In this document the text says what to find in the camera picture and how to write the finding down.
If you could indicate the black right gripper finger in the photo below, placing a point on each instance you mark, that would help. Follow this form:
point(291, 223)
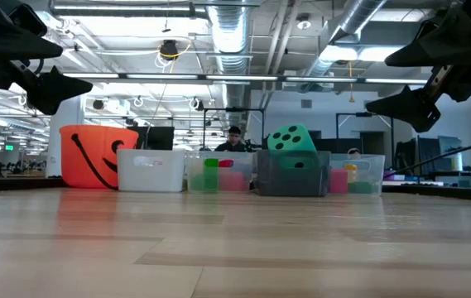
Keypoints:
point(446, 45)
point(413, 107)

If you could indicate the yellow brick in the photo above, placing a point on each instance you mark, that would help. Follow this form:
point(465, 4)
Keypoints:
point(351, 171)

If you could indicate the teal foam die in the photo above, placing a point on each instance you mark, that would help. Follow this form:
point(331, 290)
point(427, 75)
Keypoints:
point(291, 138)

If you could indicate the dark grey plastic bin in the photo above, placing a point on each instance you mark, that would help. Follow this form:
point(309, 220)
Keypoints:
point(272, 182)

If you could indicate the dark green brick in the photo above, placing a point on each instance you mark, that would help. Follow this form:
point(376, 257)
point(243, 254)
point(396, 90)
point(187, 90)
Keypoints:
point(196, 183)

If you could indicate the long green brick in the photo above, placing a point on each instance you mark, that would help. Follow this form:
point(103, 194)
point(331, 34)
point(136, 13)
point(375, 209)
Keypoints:
point(210, 176)

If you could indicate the small red brick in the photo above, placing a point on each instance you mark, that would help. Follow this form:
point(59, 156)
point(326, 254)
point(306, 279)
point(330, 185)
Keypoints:
point(231, 181)

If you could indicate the white square pillar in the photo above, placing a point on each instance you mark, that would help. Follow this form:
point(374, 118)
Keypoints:
point(67, 124)

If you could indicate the orange smiley face bucket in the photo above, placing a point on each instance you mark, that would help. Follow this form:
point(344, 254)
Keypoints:
point(88, 153)

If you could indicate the white roll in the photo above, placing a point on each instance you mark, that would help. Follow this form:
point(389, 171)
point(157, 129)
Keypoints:
point(456, 162)

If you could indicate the clear plastic bin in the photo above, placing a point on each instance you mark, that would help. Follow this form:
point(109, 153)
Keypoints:
point(239, 161)
point(373, 169)

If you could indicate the person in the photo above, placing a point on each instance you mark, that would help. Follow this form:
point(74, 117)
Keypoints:
point(232, 142)
point(354, 152)

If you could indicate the black desk monitor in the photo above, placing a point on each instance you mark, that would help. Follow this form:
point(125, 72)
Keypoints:
point(158, 138)

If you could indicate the white plastic bin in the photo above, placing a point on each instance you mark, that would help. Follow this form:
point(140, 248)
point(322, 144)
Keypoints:
point(152, 174)

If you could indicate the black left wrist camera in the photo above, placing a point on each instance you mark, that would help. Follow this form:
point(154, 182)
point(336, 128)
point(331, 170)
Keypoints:
point(30, 18)

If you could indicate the black background rig frame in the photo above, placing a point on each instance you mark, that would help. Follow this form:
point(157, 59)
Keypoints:
point(235, 109)
point(363, 114)

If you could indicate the silver ventilation duct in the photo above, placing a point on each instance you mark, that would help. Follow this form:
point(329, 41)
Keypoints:
point(231, 33)
point(355, 20)

